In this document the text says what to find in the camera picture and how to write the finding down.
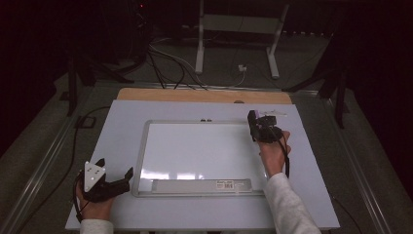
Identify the silver metal floor rail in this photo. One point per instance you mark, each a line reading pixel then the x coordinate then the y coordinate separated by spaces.
pixel 357 162
pixel 39 169

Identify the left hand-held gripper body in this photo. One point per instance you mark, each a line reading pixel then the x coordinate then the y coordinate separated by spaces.
pixel 92 177

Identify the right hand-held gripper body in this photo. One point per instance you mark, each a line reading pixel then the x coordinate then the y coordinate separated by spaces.
pixel 272 133

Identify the person's right hand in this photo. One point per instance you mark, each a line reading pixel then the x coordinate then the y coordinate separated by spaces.
pixel 274 157

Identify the black floor plate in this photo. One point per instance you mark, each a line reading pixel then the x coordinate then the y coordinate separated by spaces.
pixel 85 122

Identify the white table sheet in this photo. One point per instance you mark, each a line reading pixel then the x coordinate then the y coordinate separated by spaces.
pixel 123 130

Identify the black tripod stand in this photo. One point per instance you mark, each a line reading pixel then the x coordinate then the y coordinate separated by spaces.
pixel 340 97
pixel 72 84

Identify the wooden table board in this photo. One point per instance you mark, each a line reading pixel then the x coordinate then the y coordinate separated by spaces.
pixel 195 96

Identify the white metal stand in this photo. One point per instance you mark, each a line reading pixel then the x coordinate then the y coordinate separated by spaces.
pixel 200 48

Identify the black equipment rack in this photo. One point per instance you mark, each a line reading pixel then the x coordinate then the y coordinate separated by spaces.
pixel 139 29

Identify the silver framed whiteboard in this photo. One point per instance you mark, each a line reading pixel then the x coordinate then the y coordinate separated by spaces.
pixel 195 149

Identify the person's left hand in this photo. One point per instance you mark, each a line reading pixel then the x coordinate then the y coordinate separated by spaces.
pixel 95 211

